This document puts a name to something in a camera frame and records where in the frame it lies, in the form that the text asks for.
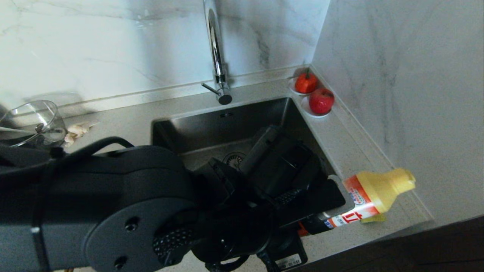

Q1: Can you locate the orange detergent bottle yellow cap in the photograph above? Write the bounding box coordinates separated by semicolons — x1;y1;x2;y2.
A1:
299;168;416;236

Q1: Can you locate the yellow sponge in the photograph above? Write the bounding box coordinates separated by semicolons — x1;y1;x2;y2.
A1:
361;213;386;224

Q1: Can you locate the metal sink drain strainer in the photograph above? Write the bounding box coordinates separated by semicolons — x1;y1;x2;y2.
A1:
223;152;246;169

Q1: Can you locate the stainless steel sink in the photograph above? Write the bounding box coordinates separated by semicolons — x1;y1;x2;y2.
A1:
151;97;348;212

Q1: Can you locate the small white dish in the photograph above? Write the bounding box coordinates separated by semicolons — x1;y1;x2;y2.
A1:
288;77;318;96
301;96;333;118

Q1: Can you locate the red apple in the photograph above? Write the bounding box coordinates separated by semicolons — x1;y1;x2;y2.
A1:
309;88;335;115

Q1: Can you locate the red tomato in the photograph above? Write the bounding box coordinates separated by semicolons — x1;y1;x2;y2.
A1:
295;70;318;94

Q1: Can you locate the chrome faucet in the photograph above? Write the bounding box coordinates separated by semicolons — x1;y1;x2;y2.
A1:
200;0;233;105

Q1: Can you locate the garlic bulb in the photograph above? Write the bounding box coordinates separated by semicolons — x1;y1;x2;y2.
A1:
64;122;99;144

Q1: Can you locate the clear glass pot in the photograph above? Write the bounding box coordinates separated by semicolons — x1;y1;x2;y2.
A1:
0;100;68;148

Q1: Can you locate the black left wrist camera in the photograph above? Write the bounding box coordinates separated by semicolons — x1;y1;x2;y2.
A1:
240;126;316;193

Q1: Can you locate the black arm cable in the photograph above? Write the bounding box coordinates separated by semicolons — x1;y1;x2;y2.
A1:
38;136;135;170

